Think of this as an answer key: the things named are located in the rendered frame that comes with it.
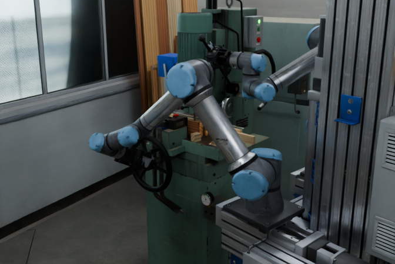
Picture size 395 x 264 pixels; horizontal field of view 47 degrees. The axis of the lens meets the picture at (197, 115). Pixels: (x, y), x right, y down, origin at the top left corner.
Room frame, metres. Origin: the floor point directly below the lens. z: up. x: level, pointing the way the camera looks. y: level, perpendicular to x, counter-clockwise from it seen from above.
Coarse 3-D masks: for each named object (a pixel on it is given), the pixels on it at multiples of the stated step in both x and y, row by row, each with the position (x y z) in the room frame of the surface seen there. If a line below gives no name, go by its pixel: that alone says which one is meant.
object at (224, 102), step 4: (228, 96) 2.31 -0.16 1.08; (232, 96) 2.33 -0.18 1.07; (224, 100) 2.30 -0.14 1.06; (228, 100) 2.30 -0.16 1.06; (232, 100) 2.34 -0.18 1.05; (224, 104) 2.28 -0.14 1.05; (228, 104) 2.31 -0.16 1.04; (232, 104) 2.33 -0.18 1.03; (224, 108) 2.28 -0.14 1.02; (228, 108) 2.31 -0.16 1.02; (232, 108) 2.33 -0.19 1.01; (224, 112) 2.28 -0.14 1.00; (228, 112) 2.31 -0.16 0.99; (232, 112) 2.34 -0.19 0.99; (228, 116) 2.31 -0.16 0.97
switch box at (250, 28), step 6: (246, 18) 2.44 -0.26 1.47; (252, 18) 2.41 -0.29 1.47; (258, 18) 2.44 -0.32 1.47; (246, 24) 2.44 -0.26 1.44; (252, 24) 2.41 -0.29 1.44; (246, 30) 2.43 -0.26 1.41; (252, 30) 2.41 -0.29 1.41; (246, 36) 2.43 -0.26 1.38; (252, 36) 2.41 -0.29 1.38; (258, 36) 2.45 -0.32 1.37; (246, 42) 2.43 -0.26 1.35; (252, 42) 2.41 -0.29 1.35; (258, 42) 2.45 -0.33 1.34
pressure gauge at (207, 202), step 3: (207, 192) 1.98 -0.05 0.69; (210, 192) 1.98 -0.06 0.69; (201, 195) 1.98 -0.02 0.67; (204, 195) 1.98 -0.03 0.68; (207, 195) 1.96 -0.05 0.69; (210, 195) 1.96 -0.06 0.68; (201, 198) 1.99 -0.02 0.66; (204, 198) 1.98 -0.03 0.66; (207, 198) 1.96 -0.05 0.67; (210, 198) 1.95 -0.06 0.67; (213, 198) 1.97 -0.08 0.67; (204, 201) 1.98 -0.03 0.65; (207, 201) 1.96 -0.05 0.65; (210, 201) 1.95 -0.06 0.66; (213, 201) 1.97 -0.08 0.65; (204, 204) 1.97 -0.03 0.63; (207, 204) 1.96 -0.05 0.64; (210, 204) 1.96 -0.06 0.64; (210, 207) 1.98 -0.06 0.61
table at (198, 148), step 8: (208, 136) 2.19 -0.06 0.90; (184, 144) 2.14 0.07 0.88; (192, 144) 2.10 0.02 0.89; (200, 144) 2.07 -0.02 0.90; (208, 144) 2.07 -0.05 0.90; (168, 152) 2.08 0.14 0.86; (176, 152) 2.09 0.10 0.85; (192, 152) 2.10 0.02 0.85; (200, 152) 2.07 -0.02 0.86; (208, 152) 2.04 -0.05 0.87; (216, 152) 2.01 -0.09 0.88; (216, 160) 2.01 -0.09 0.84
